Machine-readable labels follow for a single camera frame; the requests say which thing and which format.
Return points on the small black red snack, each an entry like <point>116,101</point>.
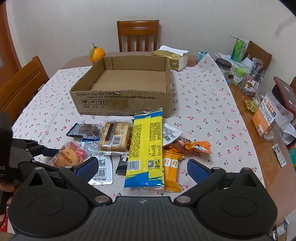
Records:
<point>122,165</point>

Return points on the clear jar with sachets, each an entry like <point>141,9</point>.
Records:
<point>253,78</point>

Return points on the gold chain trinket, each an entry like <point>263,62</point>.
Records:
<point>252,104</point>

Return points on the orange snack packets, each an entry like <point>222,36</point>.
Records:
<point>170,164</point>

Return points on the wafer biscuit pack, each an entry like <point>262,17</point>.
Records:
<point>115,136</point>

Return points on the cherry print tablecloth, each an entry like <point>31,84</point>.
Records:
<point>203,108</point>

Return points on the black lid jar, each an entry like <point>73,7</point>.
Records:
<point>225,66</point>

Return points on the orange with leaf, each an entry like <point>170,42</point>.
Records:
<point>96,53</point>

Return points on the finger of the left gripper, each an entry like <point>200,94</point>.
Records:
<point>46,152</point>

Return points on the cardboard box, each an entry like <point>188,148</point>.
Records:
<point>125,85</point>

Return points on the wooden chair at right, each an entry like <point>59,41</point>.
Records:
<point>254,51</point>

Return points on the gold tissue box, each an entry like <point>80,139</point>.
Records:
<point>178,58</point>

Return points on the dark blue clear snack pack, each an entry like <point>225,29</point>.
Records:
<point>86,131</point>

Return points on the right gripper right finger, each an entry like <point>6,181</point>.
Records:
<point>206,180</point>

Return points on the white red snack packet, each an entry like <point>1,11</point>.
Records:
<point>170,134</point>

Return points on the white blue foil pouch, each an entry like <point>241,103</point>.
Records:
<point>104,174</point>

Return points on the yellow blue snack bag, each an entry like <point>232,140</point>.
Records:
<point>145,161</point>

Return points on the wooden chair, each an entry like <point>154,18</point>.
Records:
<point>139,29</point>
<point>254,51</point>
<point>19,91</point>

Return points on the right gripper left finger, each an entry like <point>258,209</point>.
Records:
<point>79,176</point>

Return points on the green white carton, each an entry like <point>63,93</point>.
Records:
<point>239,49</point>

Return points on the brown orange snack packet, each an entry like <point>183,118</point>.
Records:
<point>184,145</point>

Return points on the small white card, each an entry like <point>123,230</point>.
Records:
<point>279,155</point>

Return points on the wooden chair at left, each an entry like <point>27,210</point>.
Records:
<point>19,91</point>

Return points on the green lid jar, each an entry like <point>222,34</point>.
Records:
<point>238,76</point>

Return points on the round pastry pink pack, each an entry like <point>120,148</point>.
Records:
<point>71,154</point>

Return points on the light blue box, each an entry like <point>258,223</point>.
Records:
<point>201,54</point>

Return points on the wooden chair at back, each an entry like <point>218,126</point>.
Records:
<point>139,29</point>

